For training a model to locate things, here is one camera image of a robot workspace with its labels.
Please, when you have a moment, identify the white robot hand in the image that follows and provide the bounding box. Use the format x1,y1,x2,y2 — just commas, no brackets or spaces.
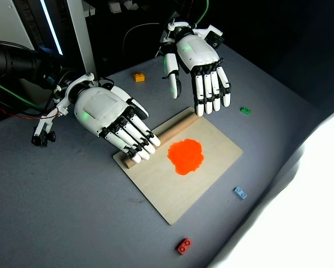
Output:
73,85,161,164
163,33,232,117

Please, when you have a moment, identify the wooden rolling pin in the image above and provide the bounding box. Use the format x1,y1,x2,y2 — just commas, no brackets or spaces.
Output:
120,109,198,169

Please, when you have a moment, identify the white body column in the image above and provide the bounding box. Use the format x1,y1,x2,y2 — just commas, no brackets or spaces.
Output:
66,0,98,78

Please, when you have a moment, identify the white light strip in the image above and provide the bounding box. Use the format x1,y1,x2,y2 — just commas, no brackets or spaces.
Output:
40,0,64,56

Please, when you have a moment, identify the orange play dough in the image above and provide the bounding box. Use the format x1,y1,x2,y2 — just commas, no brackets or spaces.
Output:
167,138,206,176

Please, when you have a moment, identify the grey table cloth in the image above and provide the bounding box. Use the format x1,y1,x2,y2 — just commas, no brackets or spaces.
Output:
0,35,332,268

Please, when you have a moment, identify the light wooden board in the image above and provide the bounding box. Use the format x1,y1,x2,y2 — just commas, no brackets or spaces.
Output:
112,107,244,226

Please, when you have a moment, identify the white side panel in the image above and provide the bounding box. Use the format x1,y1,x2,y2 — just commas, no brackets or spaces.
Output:
0,0,35,51

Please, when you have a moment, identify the light blue toy brick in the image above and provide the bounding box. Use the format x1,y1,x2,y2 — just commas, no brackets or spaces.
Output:
233,186,248,200

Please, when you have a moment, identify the red toy brick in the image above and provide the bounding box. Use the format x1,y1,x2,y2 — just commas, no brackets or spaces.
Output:
175,237,193,256

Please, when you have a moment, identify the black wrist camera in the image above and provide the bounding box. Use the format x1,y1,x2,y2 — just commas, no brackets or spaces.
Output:
204,25,223,50
31,118,57,148

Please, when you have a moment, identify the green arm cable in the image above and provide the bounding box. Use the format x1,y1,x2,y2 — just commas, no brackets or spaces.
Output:
195,0,210,25
0,77,45,110

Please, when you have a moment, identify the red twisted cable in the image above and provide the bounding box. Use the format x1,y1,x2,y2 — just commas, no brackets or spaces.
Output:
0,80,59,121

